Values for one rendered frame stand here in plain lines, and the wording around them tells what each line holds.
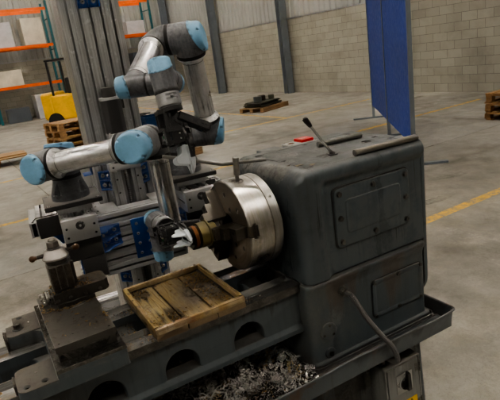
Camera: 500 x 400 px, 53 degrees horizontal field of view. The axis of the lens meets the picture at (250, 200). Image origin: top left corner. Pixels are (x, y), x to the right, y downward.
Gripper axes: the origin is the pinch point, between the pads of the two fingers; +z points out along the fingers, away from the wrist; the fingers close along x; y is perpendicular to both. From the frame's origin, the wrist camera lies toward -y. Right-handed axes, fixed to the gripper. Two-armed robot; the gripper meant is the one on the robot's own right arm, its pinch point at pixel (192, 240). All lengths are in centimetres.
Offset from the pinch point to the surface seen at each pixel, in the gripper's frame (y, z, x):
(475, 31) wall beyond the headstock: -969, -662, 24
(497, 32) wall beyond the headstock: -972, -610, 16
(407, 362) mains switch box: -69, 22, -65
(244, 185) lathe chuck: -20.3, 2.8, 14.0
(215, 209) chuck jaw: -12.0, -5.5, 5.9
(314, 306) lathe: -33.2, 16.5, -30.0
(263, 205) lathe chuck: -22.4, 9.6, 8.0
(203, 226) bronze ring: -5.0, -0.9, 3.1
